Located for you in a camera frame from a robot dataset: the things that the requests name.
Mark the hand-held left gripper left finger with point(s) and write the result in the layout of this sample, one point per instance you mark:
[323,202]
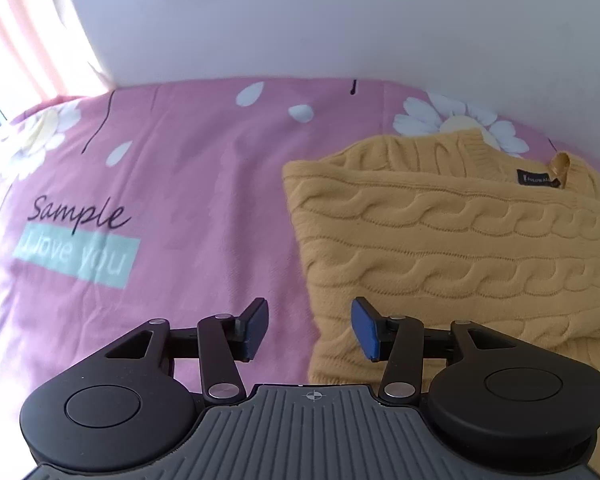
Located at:
[254,330]

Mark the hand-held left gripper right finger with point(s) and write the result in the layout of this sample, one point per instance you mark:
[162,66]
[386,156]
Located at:
[364,327]

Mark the pink floral bed sheet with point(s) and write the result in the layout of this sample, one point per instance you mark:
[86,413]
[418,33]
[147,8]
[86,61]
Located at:
[180,185]

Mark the floral curtain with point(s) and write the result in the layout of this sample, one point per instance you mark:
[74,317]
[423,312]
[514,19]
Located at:
[45,35]

